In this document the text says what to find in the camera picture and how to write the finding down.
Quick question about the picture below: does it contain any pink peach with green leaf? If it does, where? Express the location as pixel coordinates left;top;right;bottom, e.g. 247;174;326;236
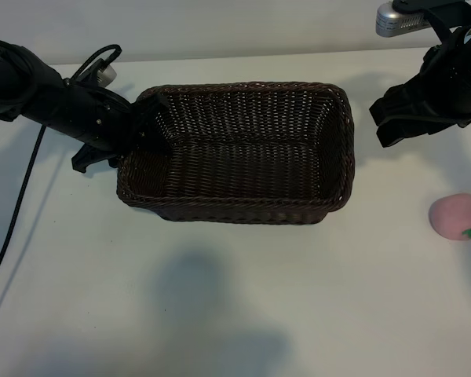
428;192;471;240

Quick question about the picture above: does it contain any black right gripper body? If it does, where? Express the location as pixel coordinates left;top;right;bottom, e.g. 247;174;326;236
403;46;471;129

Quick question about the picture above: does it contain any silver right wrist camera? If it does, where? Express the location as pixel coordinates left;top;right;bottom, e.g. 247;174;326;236
376;2;432;39

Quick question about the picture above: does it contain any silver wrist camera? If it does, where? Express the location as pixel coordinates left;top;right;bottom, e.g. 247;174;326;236
89;58;118;86
376;2;432;39

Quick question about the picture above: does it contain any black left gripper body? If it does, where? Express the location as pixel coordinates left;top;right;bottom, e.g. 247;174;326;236
27;84;142;156

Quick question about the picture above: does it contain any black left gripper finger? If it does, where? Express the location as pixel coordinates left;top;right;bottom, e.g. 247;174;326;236
135;95;173;159
71;144;118;174

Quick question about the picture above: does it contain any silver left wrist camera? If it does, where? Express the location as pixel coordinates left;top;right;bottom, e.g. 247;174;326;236
89;58;118;86

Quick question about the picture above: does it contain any dark brown wicker basket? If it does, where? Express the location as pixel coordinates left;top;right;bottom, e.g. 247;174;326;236
116;81;356;226

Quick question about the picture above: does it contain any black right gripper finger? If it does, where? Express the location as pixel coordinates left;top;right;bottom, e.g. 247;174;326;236
369;86;419;126
376;117;429;148

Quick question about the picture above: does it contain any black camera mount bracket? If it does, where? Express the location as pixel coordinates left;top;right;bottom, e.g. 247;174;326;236
392;0;462;40

